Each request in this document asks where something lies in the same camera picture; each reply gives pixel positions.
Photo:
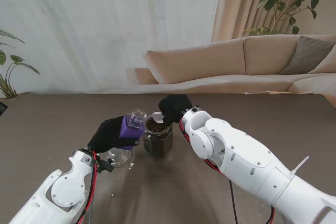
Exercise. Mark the clear glass jar lid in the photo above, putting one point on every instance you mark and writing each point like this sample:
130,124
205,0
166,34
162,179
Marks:
120,157

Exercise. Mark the beige sofa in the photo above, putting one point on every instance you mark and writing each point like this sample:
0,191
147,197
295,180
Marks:
210,58

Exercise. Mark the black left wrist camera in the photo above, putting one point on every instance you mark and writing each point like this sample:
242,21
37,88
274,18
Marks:
106,166

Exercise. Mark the beige curtain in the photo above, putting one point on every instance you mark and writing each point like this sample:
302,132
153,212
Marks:
236,3

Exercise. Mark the tall leafy green plant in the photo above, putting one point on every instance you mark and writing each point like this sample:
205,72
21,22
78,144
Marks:
271,1

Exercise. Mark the white sheer curtain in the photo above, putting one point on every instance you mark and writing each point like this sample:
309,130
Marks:
105,24

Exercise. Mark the dark flat screen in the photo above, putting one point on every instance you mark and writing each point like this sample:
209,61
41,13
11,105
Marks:
2,109

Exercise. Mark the broad leaf green plant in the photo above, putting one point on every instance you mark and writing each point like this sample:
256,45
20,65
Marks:
18,59

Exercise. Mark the beige sofa cushion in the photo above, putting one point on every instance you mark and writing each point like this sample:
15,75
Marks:
328,64

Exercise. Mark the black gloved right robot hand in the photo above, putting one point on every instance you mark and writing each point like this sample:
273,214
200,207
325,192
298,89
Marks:
174,106

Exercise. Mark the white plastic spoon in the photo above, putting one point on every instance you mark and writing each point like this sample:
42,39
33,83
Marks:
158,117

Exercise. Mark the tan plant pot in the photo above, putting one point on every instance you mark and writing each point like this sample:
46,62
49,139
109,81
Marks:
8,101

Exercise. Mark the grey sofa cushion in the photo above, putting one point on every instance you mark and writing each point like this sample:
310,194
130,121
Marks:
307,53

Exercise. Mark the white paper scrap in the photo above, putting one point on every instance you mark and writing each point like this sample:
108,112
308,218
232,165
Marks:
131,165

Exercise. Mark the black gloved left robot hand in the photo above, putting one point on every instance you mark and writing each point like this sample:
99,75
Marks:
107,136

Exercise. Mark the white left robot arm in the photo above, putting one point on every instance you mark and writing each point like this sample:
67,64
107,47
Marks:
60,192

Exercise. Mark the glass jar of coffee beans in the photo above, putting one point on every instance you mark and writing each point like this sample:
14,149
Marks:
157,145

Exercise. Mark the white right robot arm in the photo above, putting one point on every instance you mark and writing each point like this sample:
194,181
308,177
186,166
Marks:
249,161

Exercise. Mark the purple square coffee jar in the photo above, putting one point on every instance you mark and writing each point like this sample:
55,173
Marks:
130,129

